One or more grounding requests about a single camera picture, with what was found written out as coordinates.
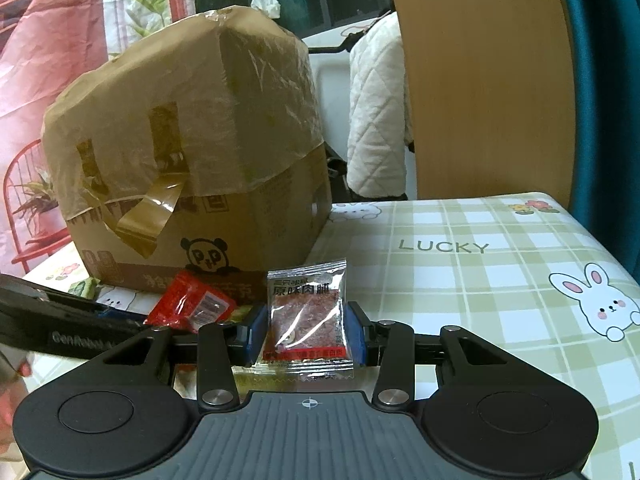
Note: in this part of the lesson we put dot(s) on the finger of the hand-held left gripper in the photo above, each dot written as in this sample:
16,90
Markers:
122,317

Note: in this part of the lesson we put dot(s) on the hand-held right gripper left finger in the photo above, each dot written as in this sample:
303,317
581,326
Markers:
257,334

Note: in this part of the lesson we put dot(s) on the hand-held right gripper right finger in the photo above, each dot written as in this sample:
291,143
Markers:
354,332

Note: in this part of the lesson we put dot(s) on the clear dried meat packet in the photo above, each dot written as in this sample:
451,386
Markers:
307,325

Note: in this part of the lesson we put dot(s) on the red snack packet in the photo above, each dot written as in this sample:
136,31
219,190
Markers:
190,305

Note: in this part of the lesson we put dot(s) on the green plaid rabbit tablecloth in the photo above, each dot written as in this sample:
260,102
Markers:
475,270

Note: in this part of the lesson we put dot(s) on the taped cardboard box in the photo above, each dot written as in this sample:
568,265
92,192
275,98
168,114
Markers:
200,135

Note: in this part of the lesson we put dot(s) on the white quilted jacket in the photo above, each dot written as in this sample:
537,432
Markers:
377,110

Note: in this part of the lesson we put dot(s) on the wooden chair back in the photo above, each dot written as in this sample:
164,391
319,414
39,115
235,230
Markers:
480,75

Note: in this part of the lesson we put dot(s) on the red white plant-print curtain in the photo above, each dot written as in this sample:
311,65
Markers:
75,20

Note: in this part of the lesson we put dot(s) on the crumpled white tissue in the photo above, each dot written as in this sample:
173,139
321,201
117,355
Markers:
267,6

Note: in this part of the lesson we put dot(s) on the teal cloth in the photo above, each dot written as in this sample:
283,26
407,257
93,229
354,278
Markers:
610,85

